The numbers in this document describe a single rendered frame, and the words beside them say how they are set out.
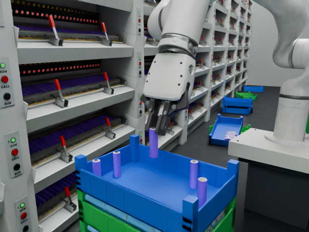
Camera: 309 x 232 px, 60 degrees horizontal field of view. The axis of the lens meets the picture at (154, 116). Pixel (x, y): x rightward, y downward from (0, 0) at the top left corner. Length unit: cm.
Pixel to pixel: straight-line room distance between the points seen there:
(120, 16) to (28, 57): 59
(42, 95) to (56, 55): 14
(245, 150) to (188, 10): 69
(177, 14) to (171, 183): 37
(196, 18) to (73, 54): 49
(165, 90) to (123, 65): 76
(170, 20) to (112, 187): 36
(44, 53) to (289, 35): 83
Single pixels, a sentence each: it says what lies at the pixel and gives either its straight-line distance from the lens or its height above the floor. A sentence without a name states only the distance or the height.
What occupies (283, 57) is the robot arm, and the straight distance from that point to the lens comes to 122.
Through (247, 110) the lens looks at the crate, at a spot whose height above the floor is 5.
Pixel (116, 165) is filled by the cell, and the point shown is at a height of 44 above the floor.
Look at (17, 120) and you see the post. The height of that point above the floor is 52.
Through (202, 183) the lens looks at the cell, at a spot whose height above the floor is 46.
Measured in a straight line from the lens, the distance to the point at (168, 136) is 178.
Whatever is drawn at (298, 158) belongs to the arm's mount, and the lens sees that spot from 109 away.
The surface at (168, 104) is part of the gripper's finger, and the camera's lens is 55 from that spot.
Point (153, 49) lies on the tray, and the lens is 145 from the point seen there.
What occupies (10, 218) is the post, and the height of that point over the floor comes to 26.
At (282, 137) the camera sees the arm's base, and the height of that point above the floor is 35.
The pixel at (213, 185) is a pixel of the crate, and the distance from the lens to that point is 65.
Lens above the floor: 72
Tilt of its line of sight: 15 degrees down
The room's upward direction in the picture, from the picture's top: straight up
